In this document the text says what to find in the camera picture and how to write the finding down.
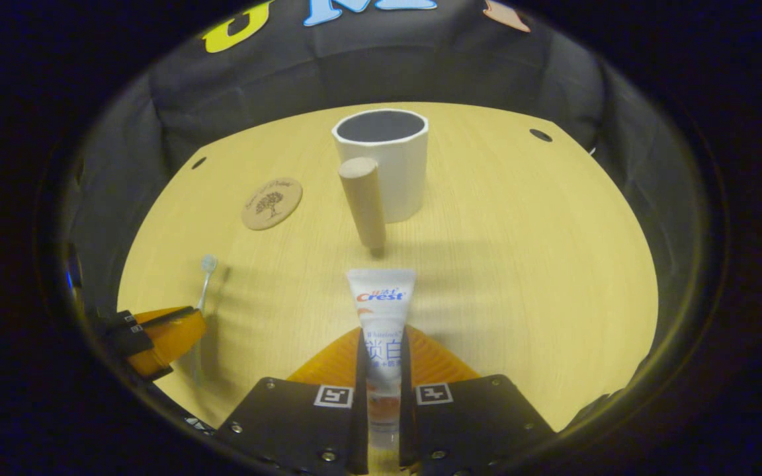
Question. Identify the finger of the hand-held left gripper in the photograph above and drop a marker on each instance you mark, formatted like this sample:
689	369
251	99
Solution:
172	340
123	322

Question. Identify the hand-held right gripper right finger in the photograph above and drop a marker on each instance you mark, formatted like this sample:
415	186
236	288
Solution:
473	423

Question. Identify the white toothpaste tube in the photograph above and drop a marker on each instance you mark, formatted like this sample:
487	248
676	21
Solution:
381	291

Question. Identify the black backdrop cloth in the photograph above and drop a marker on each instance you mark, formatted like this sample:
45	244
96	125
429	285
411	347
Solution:
381	66

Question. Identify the white toothbrush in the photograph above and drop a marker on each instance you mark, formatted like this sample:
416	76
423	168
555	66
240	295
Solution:
208	264

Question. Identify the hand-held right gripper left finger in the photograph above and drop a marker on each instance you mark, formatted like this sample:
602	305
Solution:
288	423

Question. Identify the round wooden coaster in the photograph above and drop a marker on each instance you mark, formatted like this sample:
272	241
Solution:
272	203

